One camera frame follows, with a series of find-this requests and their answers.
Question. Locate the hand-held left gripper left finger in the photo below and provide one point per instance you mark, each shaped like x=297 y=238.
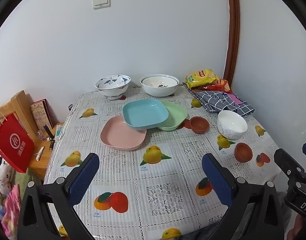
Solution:
x=84 y=175

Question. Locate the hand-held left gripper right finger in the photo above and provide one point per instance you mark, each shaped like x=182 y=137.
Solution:
x=216 y=177

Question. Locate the small brown bowl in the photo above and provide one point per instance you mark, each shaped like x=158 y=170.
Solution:
x=186 y=124
x=199 y=126
x=243 y=153

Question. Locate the white bowl with grey pattern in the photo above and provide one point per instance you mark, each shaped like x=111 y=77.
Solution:
x=231 y=126

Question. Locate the dark lipstick tube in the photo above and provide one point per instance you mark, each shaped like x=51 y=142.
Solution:
x=51 y=145

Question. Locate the wooden side table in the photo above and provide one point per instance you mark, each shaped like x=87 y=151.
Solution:
x=40 y=162

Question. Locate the pink square plate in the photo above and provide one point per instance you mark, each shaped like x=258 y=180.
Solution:
x=118 y=135

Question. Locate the small black tube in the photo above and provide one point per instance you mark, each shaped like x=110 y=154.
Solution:
x=48 y=132

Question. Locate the fruit printed tablecloth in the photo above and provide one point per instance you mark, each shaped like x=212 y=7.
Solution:
x=153 y=177

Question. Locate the green square plate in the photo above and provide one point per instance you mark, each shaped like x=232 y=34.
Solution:
x=176 y=118

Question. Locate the brown patterned book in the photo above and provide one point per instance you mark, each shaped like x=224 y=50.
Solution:
x=41 y=113

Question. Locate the red paper bag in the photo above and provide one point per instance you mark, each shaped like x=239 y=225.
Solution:
x=14 y=146

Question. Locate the grey checked cloth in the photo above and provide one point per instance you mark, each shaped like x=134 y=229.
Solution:
x=218 y=100

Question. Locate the pink cloth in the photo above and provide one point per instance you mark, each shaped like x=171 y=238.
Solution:
x=12 y=212

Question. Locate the white floral cloth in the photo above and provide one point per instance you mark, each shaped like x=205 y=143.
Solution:
x=1 y=180

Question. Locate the blue square plate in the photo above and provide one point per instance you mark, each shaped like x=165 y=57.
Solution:
x=145 y=113

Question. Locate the red chip bag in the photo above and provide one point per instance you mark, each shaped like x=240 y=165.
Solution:
x=220 y=85

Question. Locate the blue and white patterned bowl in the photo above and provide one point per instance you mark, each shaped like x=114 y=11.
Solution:
x=113 y=86

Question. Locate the yellow chip bag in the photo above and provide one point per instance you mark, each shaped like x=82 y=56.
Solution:
x=200 y=78

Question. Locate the large white bowl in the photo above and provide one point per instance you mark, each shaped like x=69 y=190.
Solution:
x=159 y=91

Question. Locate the white bowl with lemon print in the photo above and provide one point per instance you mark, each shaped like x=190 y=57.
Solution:
x=159 y=82

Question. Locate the brown wooden door frame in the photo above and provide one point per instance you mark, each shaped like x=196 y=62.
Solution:
x=232 y=30

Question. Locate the white light switch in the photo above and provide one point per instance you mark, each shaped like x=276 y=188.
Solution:
x=101 y=1

